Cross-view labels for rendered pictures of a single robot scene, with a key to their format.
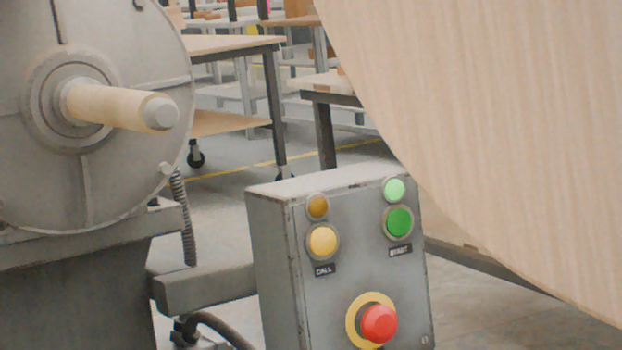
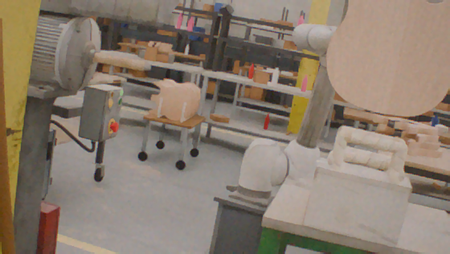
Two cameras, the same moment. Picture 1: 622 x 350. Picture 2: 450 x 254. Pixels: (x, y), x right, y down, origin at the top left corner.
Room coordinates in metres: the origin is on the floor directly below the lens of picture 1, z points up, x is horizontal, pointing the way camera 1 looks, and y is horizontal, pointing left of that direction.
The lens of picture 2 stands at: (-0.42, 1.32, 1.40)
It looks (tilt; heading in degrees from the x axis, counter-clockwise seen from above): 9 degrees down; 309
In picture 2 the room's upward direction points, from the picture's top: 11 degrees clockwise
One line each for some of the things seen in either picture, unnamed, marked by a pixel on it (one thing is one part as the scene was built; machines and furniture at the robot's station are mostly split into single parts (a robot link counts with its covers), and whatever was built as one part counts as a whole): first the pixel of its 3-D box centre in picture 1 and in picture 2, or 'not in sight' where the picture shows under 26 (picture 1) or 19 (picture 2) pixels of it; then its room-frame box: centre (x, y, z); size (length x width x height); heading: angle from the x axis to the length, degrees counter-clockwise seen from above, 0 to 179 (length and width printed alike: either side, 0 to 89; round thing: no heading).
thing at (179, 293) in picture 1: (242, 277); (75, 110); (1.29, 0.09, 1.02); 0.19 x 0.04 x 0.04; 117
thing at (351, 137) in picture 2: not in sight; (372, 141); (0.17, -0.06, 1.20); 0.20 x 0.03 x 0.03; 26
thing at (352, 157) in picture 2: not in sight; (365, 160); (0.24, -0.20, 1.12); 0.20 x 0.03 x 0.03; 26
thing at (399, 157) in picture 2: not in sight; (398, 165); (0.10, -0.09, 1.15); 0.03 x 0.03 x 0.09
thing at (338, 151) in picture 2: not in sight; (338, 152); (0.25, -0.02, 1.15); 0.03 x 0.03 x 0.09
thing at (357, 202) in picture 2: not in sight; (357, 201); (0.19, -0.10, 1.02); 0.27 x 0.15 x 0.17; 27
